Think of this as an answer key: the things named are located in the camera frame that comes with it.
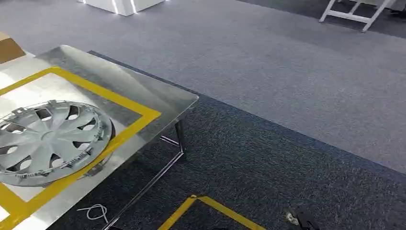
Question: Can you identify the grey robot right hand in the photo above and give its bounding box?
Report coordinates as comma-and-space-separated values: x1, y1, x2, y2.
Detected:
283, 207, 322, 230

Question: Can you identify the silver wheel cover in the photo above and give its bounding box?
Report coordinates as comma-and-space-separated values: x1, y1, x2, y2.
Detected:
0, 99, 116, 188

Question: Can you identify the yellow floor tape outline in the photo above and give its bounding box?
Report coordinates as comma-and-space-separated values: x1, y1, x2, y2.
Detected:
158, 194, 267, 230

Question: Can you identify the steel bench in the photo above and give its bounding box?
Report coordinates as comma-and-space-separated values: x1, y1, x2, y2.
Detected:
0, 45, 200, 230

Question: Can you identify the yellow tape on bench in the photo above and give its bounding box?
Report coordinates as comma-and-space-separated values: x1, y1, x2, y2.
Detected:
0, 66, 162, 230

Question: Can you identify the white lit display plinth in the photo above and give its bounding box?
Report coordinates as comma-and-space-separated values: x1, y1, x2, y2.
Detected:
77, 0, 166, 17

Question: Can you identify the brown cardboard box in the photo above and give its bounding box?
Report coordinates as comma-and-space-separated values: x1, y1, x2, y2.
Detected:
0, 32, 27, 65

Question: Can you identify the white cable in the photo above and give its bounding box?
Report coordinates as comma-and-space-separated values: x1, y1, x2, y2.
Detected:
77, 204, 110, 224

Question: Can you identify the white frame stand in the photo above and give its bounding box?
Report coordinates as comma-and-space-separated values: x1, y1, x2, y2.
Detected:
318, 0, 398, 33

